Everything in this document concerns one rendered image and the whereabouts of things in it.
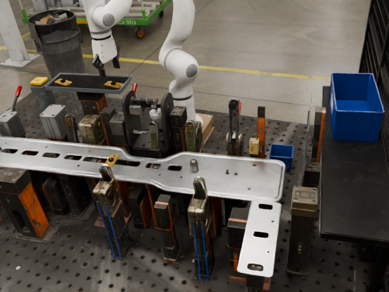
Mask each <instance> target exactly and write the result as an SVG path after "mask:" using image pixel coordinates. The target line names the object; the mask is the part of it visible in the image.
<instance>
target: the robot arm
mask: <svg viewBox="0 0 389 292"><path fill-rule="evenodd" d="M82 2H83V6H84V9H85V14H86V18H87V22H88V25H89V30H90V34H91V37H92V38H93V39H92V50H93V56H94V60H93V61H92V65H94V67H96V69H98V71H99V73H100V77H102V78H106V77H107V76H106V73H105V69H103V68H104V63H106V62H107V61H109V60H111V59H112V62H113V66H114V68H118V69H120V65H119V55H120V47H118V46H116V45H115V41H114V39H113V36H112V34H111V33H112V31H111V27H113V26H114V25H115V24H117V23H118V22H119V21H120V20H121V19H122V18H123V17H124V16H125V15H126V14H127V13H128V11H129V10H130V8H131V5H132V2H133V0H110V1H109V2H108V3H107V4H105V0H82ZM194 19H195V5H194V3H193V0H173V18H172V23H171V28H170V32H169V33H168V36H167V38H166V40H165V41H164V44H163V46H162V48H161V50H160V53H159V62H160V65H161V66H162V67H163V68H164V69H165V70H167V71H168V72H170V73H172V74H173V75H174V76H175V80H173V81H172V82H171V83H170V86H169V92H170V93H171V94H172V96H173V102H174V106H182V107H186V111H187V117H188V118H187V121H188V120H193V121H200V122H201V126H202V125H203V120H202V118H201V117H200V116H199V115H197V114H195V102H194V97H193V82H194V80H195V79H196V77H197V76H198V74H199V65H198V63H197V61H196V59H195V58H194V57H193V56H191V55H189V54H188V53H186V52H184V51H182V45H183V44H184V41H185V40H186V39H187V38H188V37H189V35H190V34H191V32H192V28H193V24H194ZM100 63H101V66H100ZM187 121H186V122H187Z"/></svg>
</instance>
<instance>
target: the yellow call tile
mask: <svg viewBox="0 0 389 292"><path fill-rule="evenodd" d="M47 80H48V78H47V77H36V78H35V79H33V80H32V81H31V82H30V85H42V84H43V83H45V82H46V81H47Z"/></svg>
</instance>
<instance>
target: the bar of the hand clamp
mask: <svg viewBox="0 0 389 292"><path fill-rule="evenodd" d="M239 104H240V99H239V98H230V99H229V106H228V107H229V142H230V143H231V141H232V138H231V136H232V132H236V143H238V136H239Z"/></svg>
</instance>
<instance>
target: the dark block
mask: <svg viewBox="0 0 389 292"><path fill-rule="evenodd" d="M187 118H188V117H187V111H186V107H182V106H175V107H174V108H173V110H172V111H171V114H170V119H171V126H172V127H173V131H174V139H175V145H176V146H175V147H176V152H177V153H178V152H181V151H187V148H186V137H185V129H186V121H187Z"/></svg>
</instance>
